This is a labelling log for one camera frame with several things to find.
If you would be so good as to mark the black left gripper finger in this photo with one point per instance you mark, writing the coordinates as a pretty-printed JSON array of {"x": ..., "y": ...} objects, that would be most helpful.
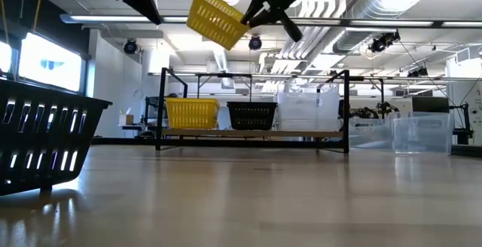
[{"x": 147, "y": 6}]

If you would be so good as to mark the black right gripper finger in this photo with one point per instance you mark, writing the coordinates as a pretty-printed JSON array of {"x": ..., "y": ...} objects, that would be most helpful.
[
  {"x": 265, "y": 18},
  {"x": 251, "y": 11}
]

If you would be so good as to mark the yellow slotted plastic basket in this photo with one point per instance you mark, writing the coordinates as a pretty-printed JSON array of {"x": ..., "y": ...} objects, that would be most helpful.
[
  {"x": 214, "y": 17},
  {"x": 192, "y": 117},
  {"x": 192, "y": 99}
]

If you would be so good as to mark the clear plastic storage bin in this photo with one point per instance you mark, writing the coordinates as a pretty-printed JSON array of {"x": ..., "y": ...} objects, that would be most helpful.
[
  {"x": 421, "y": 134},
  {"x": 309, "y": 115},
  {"x": 309, "y": 90}
]

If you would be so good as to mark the black slotted plastic basket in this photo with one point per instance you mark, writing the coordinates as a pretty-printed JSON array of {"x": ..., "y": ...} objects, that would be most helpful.
[
  {"x": 251, "y": 117},
  {"x": 251, "y": 103},
  {"x": 41, "y": 138}
]

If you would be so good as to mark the black background robot arm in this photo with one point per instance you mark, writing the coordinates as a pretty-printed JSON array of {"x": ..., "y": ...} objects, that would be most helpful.
[
  {"x": 361, "y": 112},
  {"x": 383, "y": 108}
]

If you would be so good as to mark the long ceiling light bar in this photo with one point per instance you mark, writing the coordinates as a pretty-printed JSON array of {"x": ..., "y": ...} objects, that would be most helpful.
[{"x": 113, "y": 18}]

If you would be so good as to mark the black monitor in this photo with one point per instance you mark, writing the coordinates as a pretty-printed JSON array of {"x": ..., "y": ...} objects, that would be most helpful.
[
  {"x": 429, "y": 104},
  {"x": 152, "y": 105}
]

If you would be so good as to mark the beige cardboard box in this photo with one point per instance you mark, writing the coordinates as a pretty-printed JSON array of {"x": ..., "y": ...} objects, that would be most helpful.
[{"x": 126, "y": 119}]

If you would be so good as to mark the large bright window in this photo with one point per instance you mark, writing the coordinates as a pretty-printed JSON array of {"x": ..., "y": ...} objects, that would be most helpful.
[{"x": 34, "y": 58}]

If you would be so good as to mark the narrow bright window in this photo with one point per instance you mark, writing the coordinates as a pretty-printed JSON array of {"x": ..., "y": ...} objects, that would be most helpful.
[{"x": 4, "y": 58}]

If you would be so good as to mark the black ceiling device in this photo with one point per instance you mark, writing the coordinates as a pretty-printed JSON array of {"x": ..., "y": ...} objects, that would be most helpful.
[{"x": 418, "y": 72}]

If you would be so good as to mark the black equipment stand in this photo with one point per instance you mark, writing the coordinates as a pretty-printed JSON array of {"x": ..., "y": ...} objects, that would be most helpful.
[{"x": 467, "y": 126}]

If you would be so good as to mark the white ventilation duct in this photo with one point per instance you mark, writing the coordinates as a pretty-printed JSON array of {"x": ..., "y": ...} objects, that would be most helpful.
[{"x": 221, "y": 58}]

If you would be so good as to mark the black background rig frame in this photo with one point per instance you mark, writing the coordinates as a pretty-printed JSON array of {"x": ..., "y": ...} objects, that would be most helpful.
[{"x": 224, "y": 75}]

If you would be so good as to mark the silver ventilation duct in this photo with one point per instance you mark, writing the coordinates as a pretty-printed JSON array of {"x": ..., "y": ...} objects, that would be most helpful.
[{"x": 376, "y": 6}]

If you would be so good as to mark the black ceiling-mounted camera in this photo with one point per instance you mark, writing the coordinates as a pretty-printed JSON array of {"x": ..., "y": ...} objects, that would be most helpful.
[{"x": 382, "y": 43}]

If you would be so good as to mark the black frame wooden shelf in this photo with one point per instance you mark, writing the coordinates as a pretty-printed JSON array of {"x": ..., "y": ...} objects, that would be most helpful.
[{"x": 346, "y": 111}]

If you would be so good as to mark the black aluminium table frame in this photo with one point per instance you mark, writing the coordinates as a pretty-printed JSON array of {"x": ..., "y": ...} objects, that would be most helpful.
[{"x": 124, "y": 141}]

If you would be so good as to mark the white wall poster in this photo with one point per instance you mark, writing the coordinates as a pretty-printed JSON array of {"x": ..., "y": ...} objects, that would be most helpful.
[{"x": 477, "y": 107}]

